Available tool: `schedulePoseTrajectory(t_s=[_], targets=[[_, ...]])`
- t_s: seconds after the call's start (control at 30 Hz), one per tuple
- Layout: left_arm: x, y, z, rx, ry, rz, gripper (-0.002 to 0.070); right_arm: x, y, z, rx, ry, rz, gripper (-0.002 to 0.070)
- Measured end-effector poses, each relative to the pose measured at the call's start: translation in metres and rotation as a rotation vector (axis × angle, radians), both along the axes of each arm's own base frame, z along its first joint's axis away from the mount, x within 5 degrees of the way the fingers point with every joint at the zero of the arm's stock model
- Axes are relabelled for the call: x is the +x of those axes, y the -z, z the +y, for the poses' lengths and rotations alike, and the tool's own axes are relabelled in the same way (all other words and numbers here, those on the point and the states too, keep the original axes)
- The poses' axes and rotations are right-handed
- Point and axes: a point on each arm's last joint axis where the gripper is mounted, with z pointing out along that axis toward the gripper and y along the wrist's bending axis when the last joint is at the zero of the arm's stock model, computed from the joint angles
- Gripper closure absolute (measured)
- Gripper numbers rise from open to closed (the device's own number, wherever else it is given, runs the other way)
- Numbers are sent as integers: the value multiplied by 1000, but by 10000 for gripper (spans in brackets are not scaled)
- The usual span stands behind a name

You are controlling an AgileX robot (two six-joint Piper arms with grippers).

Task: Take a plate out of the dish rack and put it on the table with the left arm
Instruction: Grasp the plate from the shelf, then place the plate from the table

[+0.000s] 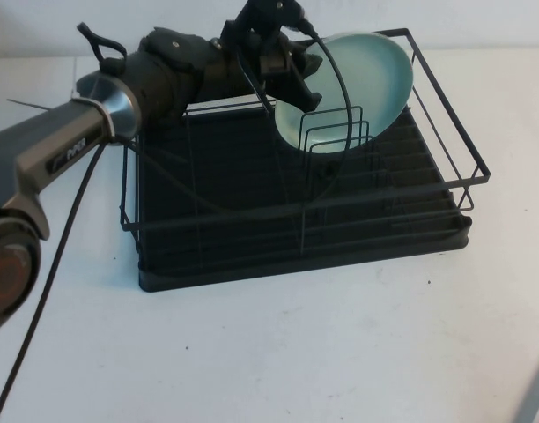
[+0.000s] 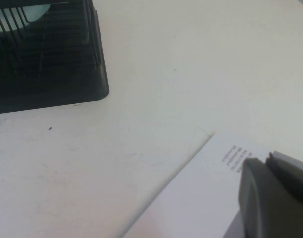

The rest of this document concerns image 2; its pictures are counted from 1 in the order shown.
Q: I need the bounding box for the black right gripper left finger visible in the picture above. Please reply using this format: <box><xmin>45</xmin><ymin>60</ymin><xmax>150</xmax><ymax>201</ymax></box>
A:
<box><xmin>237</xmin><ymin>157</ymin><xmax>303</xmax><ymax>238</ymax></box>

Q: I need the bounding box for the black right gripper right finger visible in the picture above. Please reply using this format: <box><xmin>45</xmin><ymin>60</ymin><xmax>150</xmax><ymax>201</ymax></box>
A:
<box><xmin>265</xmin><ymin>153</ymin><xmax>303</xmax><ymax>206</ymax></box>

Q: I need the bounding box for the black plastic dish rack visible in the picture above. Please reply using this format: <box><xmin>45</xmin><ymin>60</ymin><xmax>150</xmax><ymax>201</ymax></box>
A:
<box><xmin>0</xmin><ymin>0</ymin><xmax>110</xmax><ymax>115</ymax></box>

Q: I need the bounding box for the light blue round plate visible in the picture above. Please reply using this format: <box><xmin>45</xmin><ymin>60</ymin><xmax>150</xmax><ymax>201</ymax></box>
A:
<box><xmin>0</xmin><ymin>5</ymin><xmax>52</xmax><ymax>33</ymax></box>

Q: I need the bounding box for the white panel with print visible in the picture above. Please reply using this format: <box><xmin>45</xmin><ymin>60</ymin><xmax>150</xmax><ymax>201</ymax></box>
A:
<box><xmin>121</xmin><ymin>132</ymin><xmax>303</xmax><ymax>238</ymax></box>

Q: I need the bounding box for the black wire dish rack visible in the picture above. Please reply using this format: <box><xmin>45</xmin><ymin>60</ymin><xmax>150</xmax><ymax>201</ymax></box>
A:
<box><xmin>0</xmin><ymin>0</ymin><xmax>101</xmax><ymax>67</ymax></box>

